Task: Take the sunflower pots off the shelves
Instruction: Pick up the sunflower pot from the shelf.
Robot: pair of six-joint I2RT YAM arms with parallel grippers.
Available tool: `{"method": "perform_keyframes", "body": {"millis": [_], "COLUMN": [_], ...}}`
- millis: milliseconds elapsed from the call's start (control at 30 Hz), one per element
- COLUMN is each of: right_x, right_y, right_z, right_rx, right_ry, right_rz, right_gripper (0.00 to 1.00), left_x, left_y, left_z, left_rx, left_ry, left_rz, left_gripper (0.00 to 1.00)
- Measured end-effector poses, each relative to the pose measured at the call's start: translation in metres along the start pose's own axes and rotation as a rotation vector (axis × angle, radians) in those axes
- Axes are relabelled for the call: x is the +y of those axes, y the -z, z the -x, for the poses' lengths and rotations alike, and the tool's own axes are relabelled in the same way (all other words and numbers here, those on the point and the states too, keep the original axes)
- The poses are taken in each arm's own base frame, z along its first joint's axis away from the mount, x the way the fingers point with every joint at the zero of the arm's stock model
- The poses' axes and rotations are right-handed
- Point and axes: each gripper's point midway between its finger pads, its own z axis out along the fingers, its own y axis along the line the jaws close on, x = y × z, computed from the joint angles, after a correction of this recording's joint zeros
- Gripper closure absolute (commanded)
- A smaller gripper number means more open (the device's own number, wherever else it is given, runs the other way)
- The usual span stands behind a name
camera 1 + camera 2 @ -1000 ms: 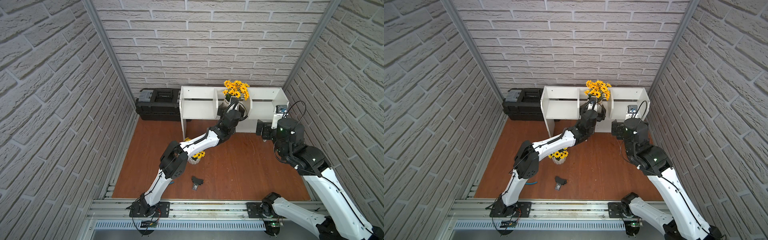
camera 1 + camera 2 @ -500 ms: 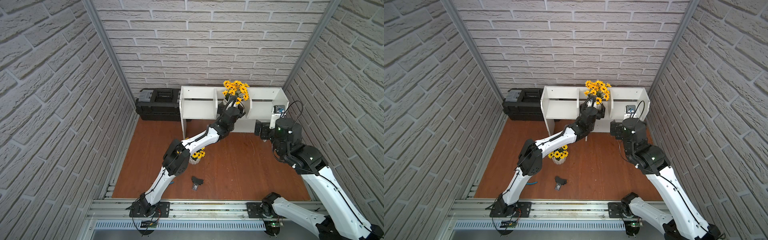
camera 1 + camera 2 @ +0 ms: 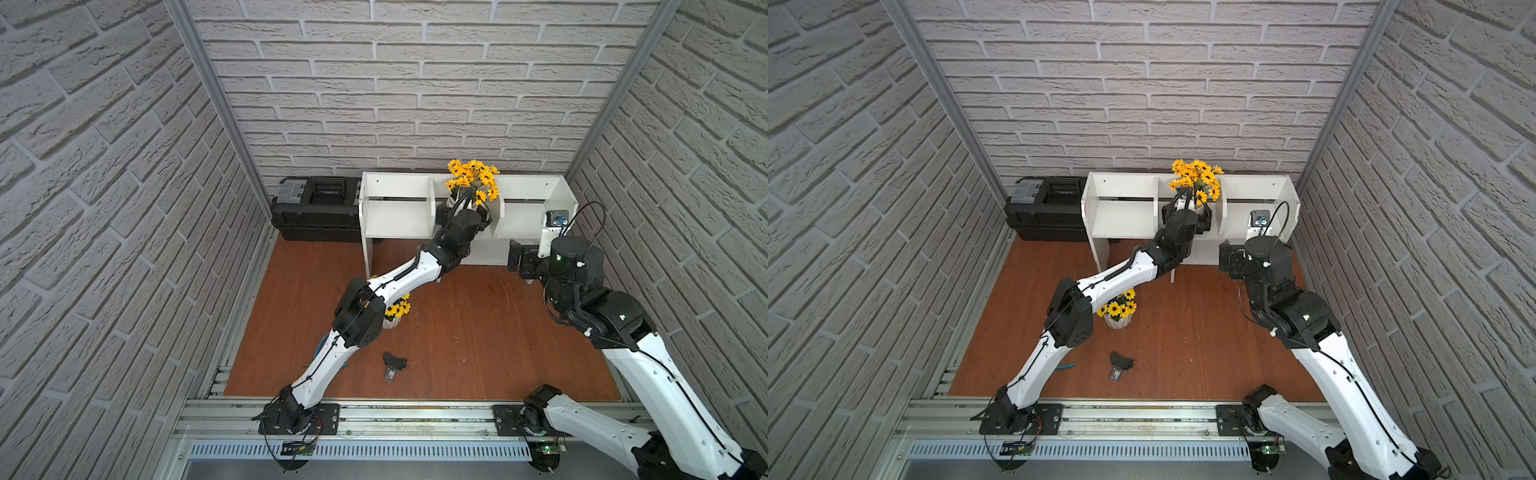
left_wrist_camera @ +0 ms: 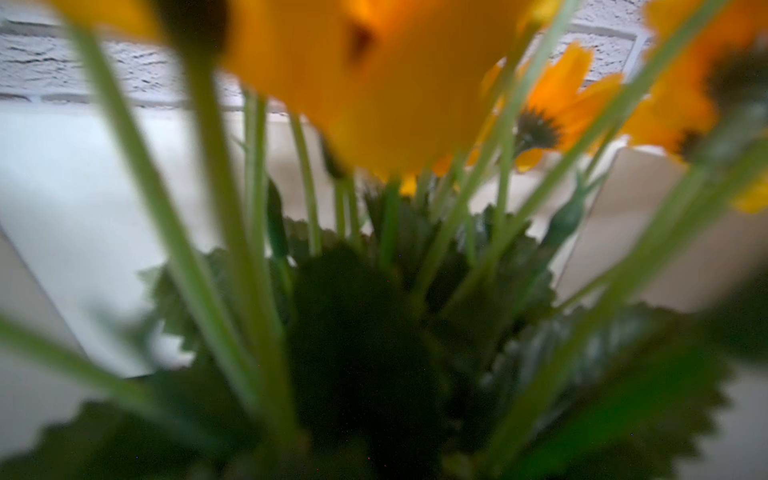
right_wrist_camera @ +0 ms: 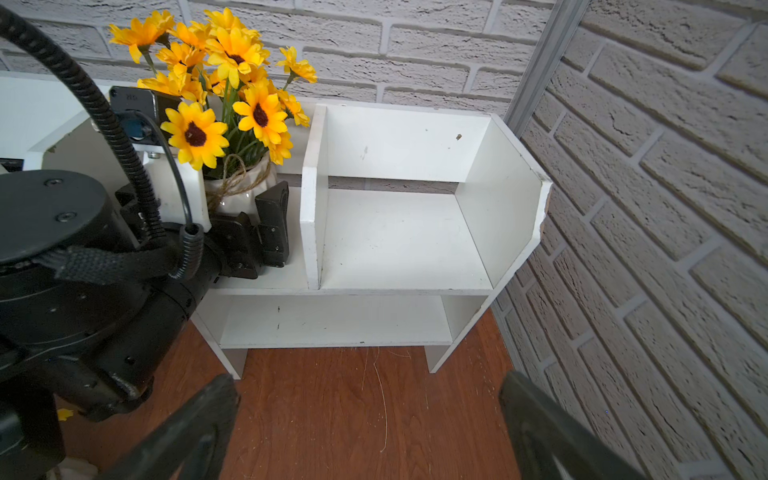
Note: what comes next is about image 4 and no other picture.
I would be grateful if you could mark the sunflower pot white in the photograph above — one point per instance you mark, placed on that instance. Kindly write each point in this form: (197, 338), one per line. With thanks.
(402, 242)

